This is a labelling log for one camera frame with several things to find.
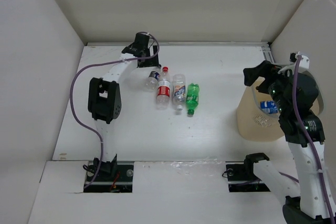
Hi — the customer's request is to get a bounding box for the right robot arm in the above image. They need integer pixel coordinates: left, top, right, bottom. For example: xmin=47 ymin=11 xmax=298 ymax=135
xmin=243 ymin=60 xmax=335 ymax=223

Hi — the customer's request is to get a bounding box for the aluminium table edge rail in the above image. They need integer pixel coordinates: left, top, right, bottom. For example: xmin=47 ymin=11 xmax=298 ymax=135
xmin=87 ymin=41 xmax=269 ymax=47

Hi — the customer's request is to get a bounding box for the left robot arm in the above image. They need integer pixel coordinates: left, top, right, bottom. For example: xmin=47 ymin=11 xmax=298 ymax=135
xmin=86 ymin=31 xmax=159 ymax=180

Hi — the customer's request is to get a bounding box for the clear bottle orange blue label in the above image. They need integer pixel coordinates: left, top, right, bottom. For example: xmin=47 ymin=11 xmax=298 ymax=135
xmin=172 ymin=74 xmax=186 ymax=111

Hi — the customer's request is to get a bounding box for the translucent yellow waste bin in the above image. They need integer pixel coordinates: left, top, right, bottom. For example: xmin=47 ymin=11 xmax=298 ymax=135
xmin=237 ymin=77 xmax=325 ymax=146

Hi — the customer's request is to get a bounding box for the clear bottle black cap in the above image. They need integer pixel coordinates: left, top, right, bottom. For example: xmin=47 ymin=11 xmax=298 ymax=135
xmin=145 ymin=64 xmax=162 ymax=91

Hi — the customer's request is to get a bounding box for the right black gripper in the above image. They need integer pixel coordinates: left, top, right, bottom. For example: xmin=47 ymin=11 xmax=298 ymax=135
xmin=244 ymin=60 xmax=300 ymax=114

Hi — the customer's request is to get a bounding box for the green plastic bottle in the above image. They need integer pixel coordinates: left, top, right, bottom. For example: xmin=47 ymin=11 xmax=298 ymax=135
xmin=186 ymin=83 xmax=200 ymax=116

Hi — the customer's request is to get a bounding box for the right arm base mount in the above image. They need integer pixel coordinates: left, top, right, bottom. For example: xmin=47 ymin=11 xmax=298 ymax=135
xmin=222 ymin=153 xmax=270 ymax=193

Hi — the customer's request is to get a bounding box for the clear bottle red label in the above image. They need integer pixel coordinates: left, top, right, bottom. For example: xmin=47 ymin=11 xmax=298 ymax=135
xmin=156 ymin=66 xmax=171 ymax=110

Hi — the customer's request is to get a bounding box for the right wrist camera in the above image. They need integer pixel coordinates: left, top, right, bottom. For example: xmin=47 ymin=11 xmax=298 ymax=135
xmin=278 ymin=51 xmax=310 ymax=77

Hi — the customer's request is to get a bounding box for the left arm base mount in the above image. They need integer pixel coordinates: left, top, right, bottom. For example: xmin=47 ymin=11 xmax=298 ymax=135
xmin=83 ymin=163 xmax=134 ymax=193

